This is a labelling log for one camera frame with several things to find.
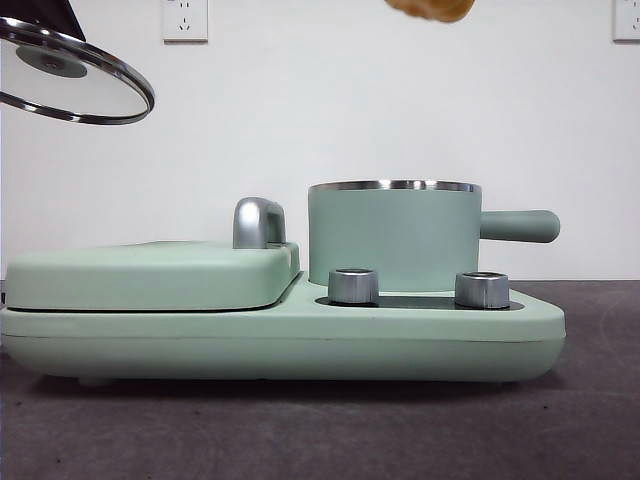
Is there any glass lid with mint knob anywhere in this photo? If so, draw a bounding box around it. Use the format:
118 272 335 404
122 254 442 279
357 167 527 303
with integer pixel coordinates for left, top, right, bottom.
0 17 156 127

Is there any yellow toy pumpkin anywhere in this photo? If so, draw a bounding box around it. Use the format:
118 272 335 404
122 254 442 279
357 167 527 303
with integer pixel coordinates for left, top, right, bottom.
384 0 476 25

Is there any mint green hinged grill cover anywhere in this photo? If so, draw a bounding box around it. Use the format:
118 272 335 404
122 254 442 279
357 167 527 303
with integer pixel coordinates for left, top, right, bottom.
3 241 304 313

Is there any silver control knob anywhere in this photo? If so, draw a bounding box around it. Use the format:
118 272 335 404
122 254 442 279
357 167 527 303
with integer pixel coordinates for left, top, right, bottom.
327 267 380 306
454 271 511 309

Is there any mint green breakfast machine base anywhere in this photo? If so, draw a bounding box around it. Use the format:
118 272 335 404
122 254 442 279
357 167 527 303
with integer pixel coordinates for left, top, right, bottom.
0 269 567 389

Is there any white wall socket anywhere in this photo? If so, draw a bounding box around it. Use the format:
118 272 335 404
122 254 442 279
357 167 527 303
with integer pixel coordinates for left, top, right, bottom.
612 0 640 43
161 0 209 44

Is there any silver grill cover handle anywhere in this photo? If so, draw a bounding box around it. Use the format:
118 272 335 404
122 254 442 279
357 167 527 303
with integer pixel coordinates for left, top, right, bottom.
231 197 288 250

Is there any mint green handled pot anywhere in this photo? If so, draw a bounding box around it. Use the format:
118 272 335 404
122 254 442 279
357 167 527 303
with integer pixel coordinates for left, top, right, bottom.
306 178 562 294

